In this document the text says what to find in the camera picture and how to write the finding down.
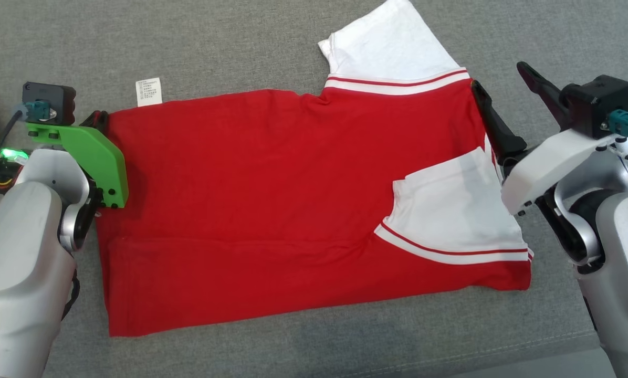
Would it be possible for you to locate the red white t-shirt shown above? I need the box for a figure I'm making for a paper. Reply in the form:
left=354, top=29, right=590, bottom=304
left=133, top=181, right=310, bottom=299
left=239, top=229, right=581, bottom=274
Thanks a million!
left=95, top=0, right=534, bottom=338

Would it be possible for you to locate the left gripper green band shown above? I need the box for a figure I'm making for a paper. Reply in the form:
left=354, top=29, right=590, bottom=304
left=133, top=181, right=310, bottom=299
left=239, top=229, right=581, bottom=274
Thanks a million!
left=26, top=110, right=129, bottom=209

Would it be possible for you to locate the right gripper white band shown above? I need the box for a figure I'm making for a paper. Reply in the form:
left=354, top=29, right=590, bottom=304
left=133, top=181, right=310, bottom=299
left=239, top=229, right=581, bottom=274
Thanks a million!
left=470, top=61, right=624, bottom=216

